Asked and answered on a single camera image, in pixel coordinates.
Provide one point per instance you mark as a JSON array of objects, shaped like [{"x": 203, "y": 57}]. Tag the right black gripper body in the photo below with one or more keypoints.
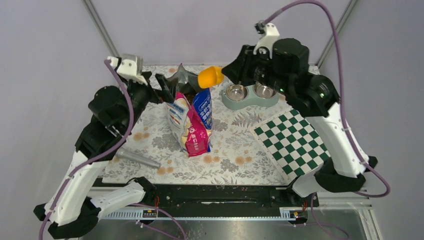
[{"x": 257, "y": 68}]

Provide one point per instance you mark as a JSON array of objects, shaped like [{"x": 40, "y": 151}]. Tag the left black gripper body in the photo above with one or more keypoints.
[{"x": 142, "y": 96}]

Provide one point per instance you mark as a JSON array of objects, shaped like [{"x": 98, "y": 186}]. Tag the orange plastic scoop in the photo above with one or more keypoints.
[{"x": 210, "y": 77}]

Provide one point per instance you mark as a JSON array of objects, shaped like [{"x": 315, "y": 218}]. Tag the pink pet food bag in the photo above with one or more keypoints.
[{"x": 190, "y": 114}]

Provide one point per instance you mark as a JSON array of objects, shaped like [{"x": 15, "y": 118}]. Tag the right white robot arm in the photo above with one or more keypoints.
[{"x": 315, "y": 97}]

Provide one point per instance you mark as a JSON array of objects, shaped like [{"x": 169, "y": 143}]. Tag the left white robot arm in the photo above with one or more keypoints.
[{"x": 71, "y": 212}]

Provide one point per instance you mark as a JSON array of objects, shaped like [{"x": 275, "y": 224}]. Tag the green double pet bowl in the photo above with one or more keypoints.
[{"x": 237, "y": 97}]

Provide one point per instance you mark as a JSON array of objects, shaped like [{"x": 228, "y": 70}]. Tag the grey metal cylinder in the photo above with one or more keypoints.
[{"x": 137, "y": 158}]

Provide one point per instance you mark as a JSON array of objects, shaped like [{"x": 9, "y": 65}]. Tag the green white checkerboard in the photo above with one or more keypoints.
[{"x": 291, "y": 143}]

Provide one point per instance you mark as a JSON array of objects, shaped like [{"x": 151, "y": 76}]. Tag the floral table mat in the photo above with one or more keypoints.
[{"x": 235, "y": 157}]

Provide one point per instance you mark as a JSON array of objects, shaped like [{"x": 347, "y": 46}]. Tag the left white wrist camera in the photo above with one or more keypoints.
[{"x": 129, "y": 67}]

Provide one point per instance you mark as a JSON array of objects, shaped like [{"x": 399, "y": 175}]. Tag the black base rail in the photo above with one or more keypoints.
[{"x": 226, "y": 201}]

